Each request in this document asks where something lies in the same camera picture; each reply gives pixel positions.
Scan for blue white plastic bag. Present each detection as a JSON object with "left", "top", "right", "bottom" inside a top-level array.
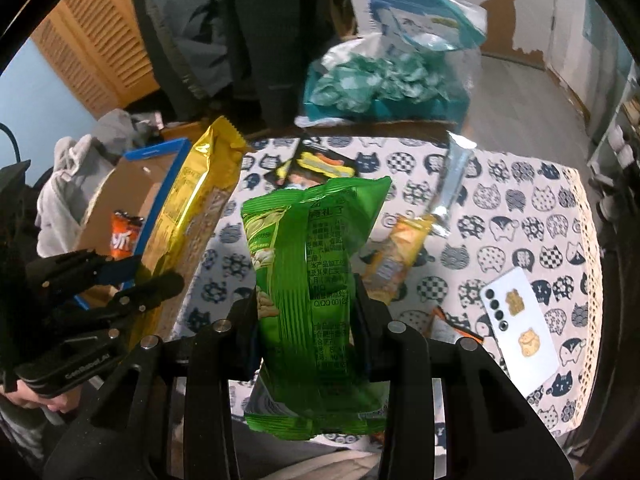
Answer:
[{"left": 369, "top": 0, "right": 487, "bottom": 53}]

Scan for shoe rack with shoes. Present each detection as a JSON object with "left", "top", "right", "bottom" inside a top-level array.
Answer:
[{"left": 588, "top": 62, "right": 639, "bottom": 200}]

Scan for dark hanging jackets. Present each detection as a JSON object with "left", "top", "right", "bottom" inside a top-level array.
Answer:
[{"left": 132, "top": 0, "right": 350, "bottom": 132}]

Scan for wooden louvered door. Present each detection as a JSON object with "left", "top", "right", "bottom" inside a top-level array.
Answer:
[{"left": 30, "top": 0, "right": 160, "bottom": 118}]

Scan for orange octopus chip bag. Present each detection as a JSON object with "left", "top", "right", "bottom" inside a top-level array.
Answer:
[{"left": 110, "top": 210, "right": 144, "bottom": 260}]

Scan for grey fleece clothing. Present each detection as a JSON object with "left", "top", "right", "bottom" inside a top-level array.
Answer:
[{"left": 36, "top": 108, "right": 162, "bottom": 258}]

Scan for orange white chip bag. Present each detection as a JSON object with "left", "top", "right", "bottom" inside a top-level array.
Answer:
[{"left": 426, "top": 308, "right": 484, "bottom": 344}]

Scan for silver blue snack bar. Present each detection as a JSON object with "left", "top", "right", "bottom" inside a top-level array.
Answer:
[{"left": 428, "top": 132, "right": 476, "bottom": 238}]

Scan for person left hand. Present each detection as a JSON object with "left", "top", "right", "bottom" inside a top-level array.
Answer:
[{"left": 0, "top": 380, "right": 81, "bottom": 414}]

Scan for black noodle snack bag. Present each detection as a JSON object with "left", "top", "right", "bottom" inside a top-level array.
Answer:
[{"left": 264, "top": 139, "right": 359, "bottom": 190}]

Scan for white smartphone with stickers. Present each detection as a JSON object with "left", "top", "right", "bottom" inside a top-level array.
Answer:
[{"left": 480, "top": 268, "right": 560, "bottom": 396}]

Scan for small orange yellow snack pack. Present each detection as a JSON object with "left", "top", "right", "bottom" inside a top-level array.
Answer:
[{"left": 361, "top": 214, "right": 435, "bottom": 306}]

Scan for green snack bag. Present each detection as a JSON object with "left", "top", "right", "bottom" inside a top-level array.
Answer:
[{"left": 241, "top": 177, "right": 390, "bottom": 440}]

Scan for yellow cracker pack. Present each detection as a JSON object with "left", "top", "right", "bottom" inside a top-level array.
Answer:
[{"left": 130, "top": 116, "right": 252, "bottom": 344}]

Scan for teal box with tissue paper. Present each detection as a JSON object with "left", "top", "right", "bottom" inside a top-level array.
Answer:
[{"left": 303, "top": 34, "right": 480, "bottom": 124}]

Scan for cat pattern tablecloth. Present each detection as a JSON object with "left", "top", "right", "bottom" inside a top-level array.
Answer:
[{"left": 170, "top": 139, "right": 602, "bottom": 436}]

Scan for blue cardboard shoe box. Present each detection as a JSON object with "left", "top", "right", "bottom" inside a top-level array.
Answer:
[{"left": 72, "top": 138, "right": 194, "bottom": 311}]

